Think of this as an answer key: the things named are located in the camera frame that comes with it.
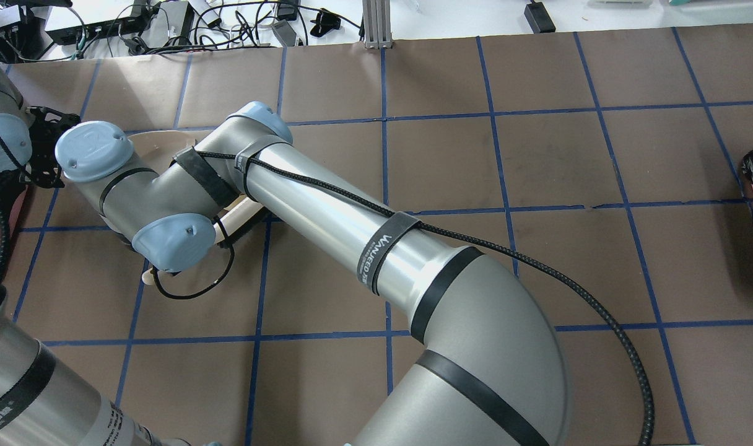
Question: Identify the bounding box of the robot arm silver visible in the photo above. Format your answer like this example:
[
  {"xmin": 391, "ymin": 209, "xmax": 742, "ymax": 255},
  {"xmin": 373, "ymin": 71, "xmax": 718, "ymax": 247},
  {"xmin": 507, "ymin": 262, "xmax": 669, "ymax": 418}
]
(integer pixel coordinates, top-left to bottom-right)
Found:
[
  {"xmin": 56, "ymin": 102, "xmax": 571, "ymax": 445},
  {"xmin": 0, "ymin": 66, "xmax": 187, "ymax": 445}
]

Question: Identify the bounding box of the aluminium frame post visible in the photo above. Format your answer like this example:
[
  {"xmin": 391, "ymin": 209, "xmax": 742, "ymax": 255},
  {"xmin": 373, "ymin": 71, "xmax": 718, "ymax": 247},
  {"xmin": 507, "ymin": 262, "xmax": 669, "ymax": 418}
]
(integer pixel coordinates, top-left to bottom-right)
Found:
[{"xmin": 360, "ymin": 0, "xmax": 393, "ymax": 49}]

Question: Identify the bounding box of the beige hand brush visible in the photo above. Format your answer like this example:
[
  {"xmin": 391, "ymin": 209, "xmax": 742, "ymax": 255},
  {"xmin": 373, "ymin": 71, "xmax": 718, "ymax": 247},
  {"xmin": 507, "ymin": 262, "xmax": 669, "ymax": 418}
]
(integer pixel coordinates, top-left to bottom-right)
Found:
[{"xmin": 141, "ymin": 196, "xmax": 268, "ymax": 286}]

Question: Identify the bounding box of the beige plastic dustpan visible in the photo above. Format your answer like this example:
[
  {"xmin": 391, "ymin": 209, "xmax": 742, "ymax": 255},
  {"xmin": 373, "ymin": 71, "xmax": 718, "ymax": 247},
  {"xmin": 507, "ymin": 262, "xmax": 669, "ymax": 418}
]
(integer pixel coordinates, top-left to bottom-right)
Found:
[{"xmin": 128, "ymin": 130, "xmax": 211, "ymax": 174}]

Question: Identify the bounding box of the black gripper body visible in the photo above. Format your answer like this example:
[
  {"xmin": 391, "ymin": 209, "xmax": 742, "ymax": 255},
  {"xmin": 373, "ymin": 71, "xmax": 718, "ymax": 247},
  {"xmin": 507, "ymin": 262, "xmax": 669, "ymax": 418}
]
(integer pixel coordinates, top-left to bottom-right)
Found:
[{"xmin": 24, "ymin": 107, "xmax": 81, "ymax": 188}]

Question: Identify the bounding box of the black power adapter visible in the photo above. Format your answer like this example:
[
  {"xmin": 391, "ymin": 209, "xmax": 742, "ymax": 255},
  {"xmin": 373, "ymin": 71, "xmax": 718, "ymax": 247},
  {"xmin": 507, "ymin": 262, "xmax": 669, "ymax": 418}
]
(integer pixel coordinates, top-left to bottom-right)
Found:
[{"xmin": 523, "ymin": 1, "xmax": 557, "ymax": 34}]

